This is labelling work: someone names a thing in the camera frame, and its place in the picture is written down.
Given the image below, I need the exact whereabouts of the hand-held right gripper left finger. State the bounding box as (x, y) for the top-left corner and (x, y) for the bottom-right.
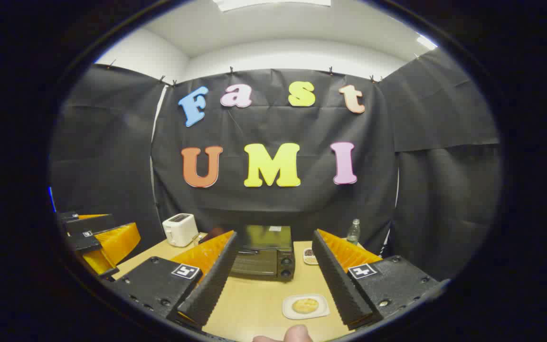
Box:
(112, 230), (239, 331)

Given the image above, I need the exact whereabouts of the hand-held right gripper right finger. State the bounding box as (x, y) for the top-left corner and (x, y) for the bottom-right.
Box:
(311, 229), (445, 331)

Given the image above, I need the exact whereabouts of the golden bread bun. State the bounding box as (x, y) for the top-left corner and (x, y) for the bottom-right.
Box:
(292, 298), (320, 314)

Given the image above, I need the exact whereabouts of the black electric oven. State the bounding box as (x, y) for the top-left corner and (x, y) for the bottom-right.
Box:
(229, 225), (296, 282)

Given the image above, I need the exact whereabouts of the white square plate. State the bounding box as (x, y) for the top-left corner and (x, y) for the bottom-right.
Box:
(282, 294), (330, 320)

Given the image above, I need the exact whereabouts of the clear water bottle green label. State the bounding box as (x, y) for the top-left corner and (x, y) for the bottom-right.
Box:
(346, 218), (361, 246)

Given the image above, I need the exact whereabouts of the white toaster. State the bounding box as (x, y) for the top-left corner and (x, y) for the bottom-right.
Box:
(162, 213), (199, 247)

